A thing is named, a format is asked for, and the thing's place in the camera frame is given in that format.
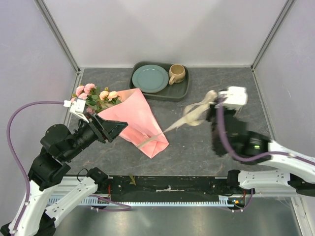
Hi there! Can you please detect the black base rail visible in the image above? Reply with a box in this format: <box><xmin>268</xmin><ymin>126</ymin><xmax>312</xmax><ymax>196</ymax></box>
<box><xmin>97</xmin><ymin>175</ymin><xmax>255</xmax><ymax>197</ymax></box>

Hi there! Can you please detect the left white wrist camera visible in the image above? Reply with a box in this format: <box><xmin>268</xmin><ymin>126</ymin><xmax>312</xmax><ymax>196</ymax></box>
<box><xmin>63</xmin><ymin>98</ymin><xmax>89</xmax><ymax>123</ymax></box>

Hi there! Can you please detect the pink flower bunch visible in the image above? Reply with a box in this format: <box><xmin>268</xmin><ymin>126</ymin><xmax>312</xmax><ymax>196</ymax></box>
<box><xmin>70</xmin><ymin>83</ymin><xmax>122</xmax><ymax>114</ymax></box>

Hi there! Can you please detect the beige ceramic mug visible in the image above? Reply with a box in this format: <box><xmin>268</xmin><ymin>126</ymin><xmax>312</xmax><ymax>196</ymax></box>
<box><xmin>168</xmin><ymin>64</ymin><xmax>186</xmax><ymax>85</ymax></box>

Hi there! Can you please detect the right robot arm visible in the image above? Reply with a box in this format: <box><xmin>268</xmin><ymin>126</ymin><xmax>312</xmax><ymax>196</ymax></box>
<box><xmin>206</xmin><ymin>104</ymin><xmax>315</xmax><ymax>197</ymax></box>

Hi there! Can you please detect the pink wrapping paper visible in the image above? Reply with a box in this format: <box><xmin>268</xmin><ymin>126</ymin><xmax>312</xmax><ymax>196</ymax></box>
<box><xmin>98</xmin><ymin>88</ymin><xmax>169</xmax><ymax>158</ymax></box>

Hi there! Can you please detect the teal plate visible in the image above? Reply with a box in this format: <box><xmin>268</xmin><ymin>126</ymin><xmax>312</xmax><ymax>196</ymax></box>
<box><xmin>132</xmin><ymin>64</ymin><xmax>169</xmax><ymax>93</ymax></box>

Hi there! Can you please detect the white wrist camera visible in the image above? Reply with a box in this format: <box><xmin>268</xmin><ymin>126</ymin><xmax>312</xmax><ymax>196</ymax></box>
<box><xmin>63</xmin><ymin>98</ymin><xmax>89</xmax><ymax>123</ymax></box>
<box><xmin>218</xmin><ymin>86</ymin><xmax>248</xmax><ymax>111</ymax></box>

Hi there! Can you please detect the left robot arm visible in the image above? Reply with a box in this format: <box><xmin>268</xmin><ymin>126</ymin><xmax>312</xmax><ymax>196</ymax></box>
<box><xmin>0</xmin><ymin>116</ymin><xmax>127</xmax><ymax>236</ymax></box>

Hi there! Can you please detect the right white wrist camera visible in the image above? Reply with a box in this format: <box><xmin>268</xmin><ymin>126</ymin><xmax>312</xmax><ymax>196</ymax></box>
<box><xmin>218</xmin><ymin>86</ymin><xmax>248</xmax><ymax>111</ymax></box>

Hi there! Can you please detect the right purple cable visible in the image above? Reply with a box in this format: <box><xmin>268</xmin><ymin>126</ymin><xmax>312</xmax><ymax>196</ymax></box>
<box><xmin>215</xmin><ymin>97</ymin><xmax>315</xmax><ymax>167</ymax></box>

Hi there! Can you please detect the slotted cable duct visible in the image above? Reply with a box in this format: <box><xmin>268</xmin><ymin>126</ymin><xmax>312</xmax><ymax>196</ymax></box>
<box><xmin>46</xmin><ymin>195</ymin><xmax>246</xmax><ymax>206</ymax></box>

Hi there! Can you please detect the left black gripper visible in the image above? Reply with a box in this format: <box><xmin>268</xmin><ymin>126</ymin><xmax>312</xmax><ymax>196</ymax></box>
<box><xmin>64</xmin><ymin>111</ymin><xmax>129</xmax><ymax>160</ymax></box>

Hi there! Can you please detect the white ribbed vase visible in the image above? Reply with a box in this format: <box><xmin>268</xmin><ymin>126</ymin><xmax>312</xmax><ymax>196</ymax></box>
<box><xmin>234</xmin><ymin>108</ymin><xmax>242</xmax><ymax>117</ymax></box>

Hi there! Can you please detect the dark green tray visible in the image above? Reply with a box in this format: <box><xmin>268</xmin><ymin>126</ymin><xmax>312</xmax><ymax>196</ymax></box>
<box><xmin>128</xmin><ymin>61</ymin><xmax>190</xmax><ymax>101</ymax></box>

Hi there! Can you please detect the beige ribbon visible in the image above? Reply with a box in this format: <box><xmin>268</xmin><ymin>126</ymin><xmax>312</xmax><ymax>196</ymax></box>
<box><xmin>137</xmin><ymin>90</ymin><xmax>218</xmax><ymax>148</ymax></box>

